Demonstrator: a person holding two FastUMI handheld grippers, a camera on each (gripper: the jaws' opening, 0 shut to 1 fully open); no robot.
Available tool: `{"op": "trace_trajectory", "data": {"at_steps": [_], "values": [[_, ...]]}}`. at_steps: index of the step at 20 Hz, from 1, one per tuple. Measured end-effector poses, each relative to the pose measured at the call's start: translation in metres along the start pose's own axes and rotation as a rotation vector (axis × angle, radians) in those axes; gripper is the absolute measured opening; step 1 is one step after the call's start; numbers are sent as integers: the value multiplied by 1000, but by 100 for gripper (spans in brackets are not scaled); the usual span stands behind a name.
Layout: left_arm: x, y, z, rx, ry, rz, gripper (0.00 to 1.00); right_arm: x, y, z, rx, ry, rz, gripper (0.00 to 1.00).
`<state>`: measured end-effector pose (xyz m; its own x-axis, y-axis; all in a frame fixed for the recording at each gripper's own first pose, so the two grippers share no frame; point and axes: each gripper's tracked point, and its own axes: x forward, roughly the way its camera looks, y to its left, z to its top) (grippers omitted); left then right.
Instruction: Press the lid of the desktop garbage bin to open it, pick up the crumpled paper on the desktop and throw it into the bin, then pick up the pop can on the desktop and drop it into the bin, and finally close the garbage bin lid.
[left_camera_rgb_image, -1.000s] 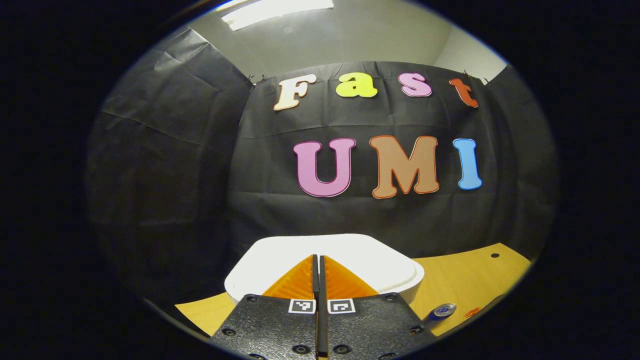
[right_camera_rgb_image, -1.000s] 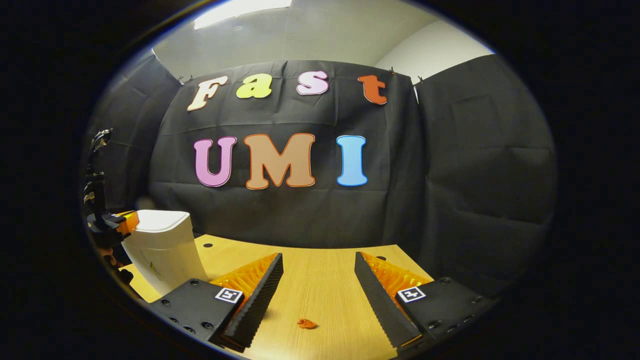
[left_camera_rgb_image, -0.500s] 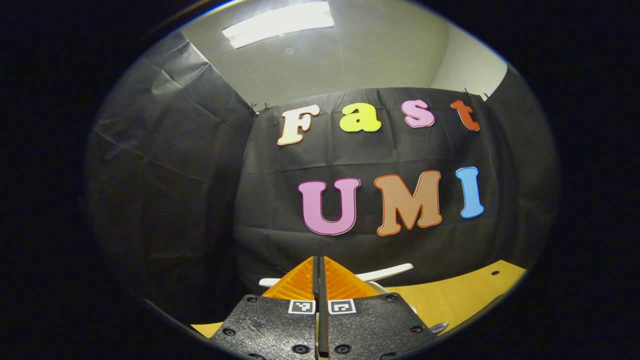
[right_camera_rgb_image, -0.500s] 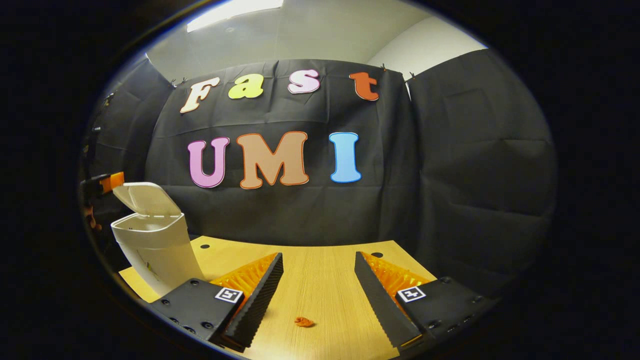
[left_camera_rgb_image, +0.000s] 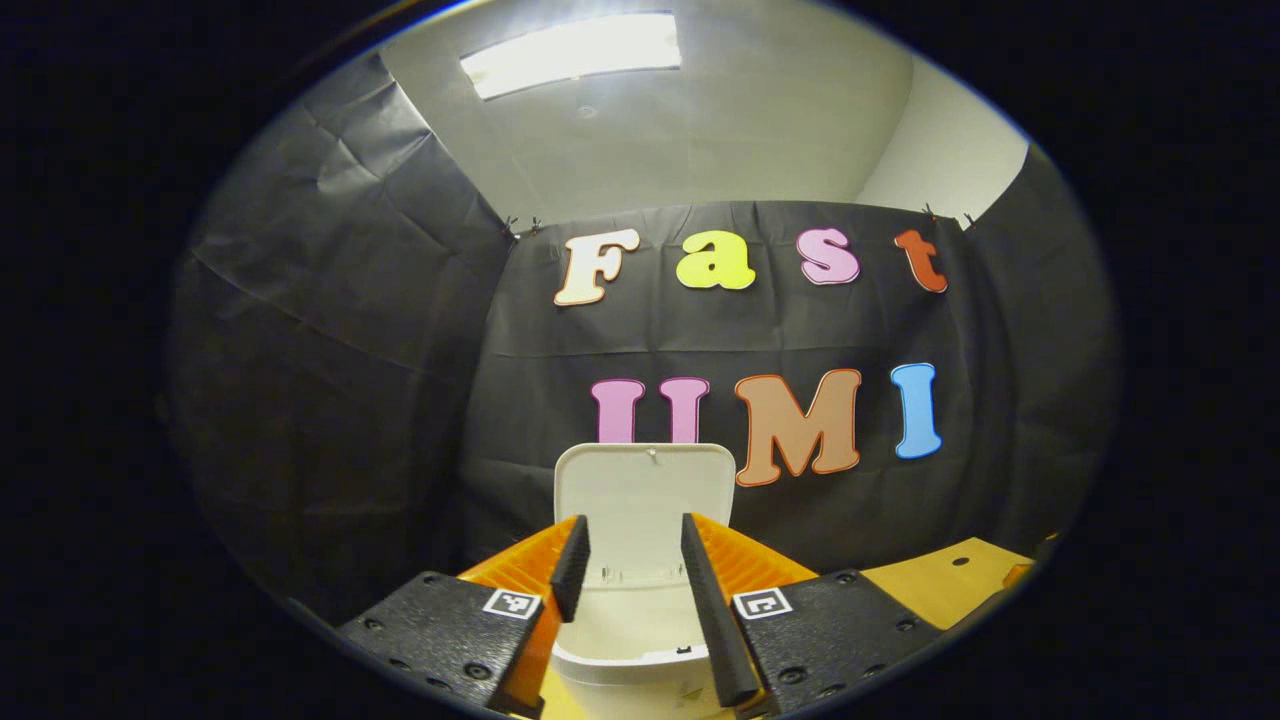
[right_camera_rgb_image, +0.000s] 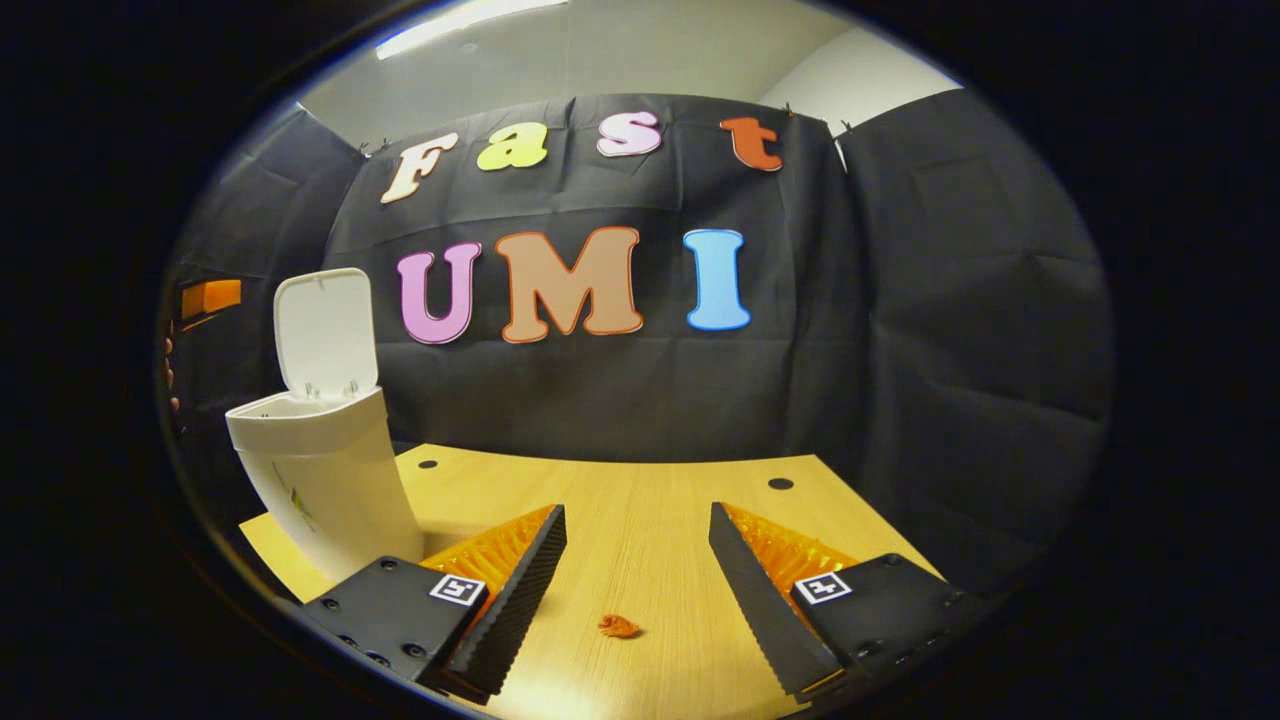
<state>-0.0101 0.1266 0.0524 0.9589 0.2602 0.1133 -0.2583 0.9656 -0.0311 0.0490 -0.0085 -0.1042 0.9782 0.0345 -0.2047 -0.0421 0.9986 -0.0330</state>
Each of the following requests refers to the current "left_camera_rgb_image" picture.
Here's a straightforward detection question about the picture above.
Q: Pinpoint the wooden desktop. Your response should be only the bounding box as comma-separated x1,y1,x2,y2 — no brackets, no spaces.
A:
535,537,1036,720

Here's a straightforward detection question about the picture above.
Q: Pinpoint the ceiling light panel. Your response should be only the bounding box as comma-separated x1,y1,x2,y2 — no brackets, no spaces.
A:
460,12,683,101

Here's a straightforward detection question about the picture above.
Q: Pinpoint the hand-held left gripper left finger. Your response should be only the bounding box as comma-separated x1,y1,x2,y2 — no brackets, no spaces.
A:
338,514,592,720

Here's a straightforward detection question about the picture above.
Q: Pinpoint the black backdrop cloth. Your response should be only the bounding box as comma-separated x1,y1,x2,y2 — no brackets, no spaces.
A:
165,50,1121,631

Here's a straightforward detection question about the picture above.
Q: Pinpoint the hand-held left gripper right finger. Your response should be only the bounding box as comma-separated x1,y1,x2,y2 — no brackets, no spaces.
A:
681,512,943,718

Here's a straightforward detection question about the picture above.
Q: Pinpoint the white desktop garbage bin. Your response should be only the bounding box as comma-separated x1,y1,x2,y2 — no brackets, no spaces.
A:
545,443,741,720

